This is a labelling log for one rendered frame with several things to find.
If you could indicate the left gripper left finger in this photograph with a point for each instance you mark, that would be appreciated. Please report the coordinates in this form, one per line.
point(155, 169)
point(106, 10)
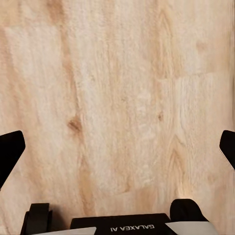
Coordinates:
point(12, 146)

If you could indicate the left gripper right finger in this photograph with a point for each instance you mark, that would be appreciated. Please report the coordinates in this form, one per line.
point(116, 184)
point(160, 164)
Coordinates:
point(227, 146)

